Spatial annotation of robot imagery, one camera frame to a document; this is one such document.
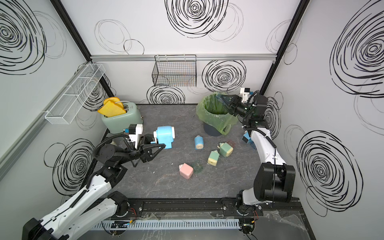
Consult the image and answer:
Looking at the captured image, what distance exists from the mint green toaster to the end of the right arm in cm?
63

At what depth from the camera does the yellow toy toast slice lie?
0.91 m

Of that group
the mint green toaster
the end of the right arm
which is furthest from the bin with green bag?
the mint green toaster
